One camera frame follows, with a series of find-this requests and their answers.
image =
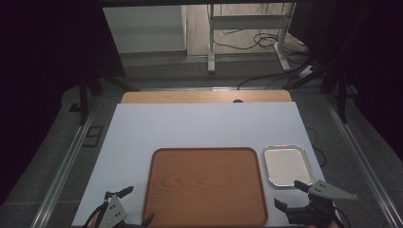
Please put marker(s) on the black metal stand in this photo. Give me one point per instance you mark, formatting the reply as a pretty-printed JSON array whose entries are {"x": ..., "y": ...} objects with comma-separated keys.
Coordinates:
[
  {"x": 340, "y": 95},
  {"x": 85, "y": 95}
]

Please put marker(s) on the black floor socket plate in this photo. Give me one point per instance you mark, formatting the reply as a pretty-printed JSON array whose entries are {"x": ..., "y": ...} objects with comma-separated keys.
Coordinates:
[{"x": 93, "y": 136}]

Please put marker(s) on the white table mat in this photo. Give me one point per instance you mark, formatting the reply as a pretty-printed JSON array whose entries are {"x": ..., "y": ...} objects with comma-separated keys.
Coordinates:
[{"x": 190, "y": 126}]

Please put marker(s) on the dark curtain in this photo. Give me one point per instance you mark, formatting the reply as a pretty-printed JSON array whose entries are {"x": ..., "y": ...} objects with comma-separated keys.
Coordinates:
[
  {"x": 364, "y": 57},
  {"x": 44, "y": 63}
]

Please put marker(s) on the light wooden table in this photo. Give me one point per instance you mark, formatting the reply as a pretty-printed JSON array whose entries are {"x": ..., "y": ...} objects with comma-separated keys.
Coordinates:
[{"x": 190, "y": 96}]

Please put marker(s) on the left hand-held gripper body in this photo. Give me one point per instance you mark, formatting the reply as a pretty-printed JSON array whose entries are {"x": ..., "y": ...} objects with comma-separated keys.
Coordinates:
[{"x": 113, "y": 212}]

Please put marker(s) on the white power strip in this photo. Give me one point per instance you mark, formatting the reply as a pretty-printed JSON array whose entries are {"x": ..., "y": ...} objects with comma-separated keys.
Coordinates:
[{"x": 305, "y": 71}]

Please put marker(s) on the white board panel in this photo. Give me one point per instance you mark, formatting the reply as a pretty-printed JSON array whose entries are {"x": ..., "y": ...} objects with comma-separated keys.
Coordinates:
[{"x": 145, "y": 28}]

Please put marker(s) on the white metal desk frame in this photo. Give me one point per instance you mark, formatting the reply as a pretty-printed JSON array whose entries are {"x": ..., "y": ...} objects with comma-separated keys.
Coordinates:
[{"x": 247, "y": 22}]

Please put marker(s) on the aluminium floor rail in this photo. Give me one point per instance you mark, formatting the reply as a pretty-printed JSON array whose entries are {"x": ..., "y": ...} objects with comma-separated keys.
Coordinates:
[
  {"x": 63, "y": 164},
  {"x": 364, "y": 164}
]

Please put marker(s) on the brown wooden tray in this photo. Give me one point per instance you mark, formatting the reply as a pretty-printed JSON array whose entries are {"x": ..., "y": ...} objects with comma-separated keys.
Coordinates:
[{"x": 205, "y": 186}]

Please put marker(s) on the small silver metal tray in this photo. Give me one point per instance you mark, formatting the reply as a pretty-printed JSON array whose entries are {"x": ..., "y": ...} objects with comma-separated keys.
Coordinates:
[{"x": 286, "y": 166}]

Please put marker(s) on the dark round table grommet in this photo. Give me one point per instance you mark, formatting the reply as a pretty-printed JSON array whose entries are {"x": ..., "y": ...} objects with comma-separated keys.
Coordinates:
[{"x": 237, "y": 101}]

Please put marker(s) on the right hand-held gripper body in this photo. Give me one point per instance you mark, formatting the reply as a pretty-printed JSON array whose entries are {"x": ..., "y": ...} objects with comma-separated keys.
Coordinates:
[{"x": 316, "y": 205}]

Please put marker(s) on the person's right hand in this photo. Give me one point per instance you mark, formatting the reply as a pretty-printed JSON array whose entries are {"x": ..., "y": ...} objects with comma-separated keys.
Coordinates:
[{"x": 333, "y": 224}]

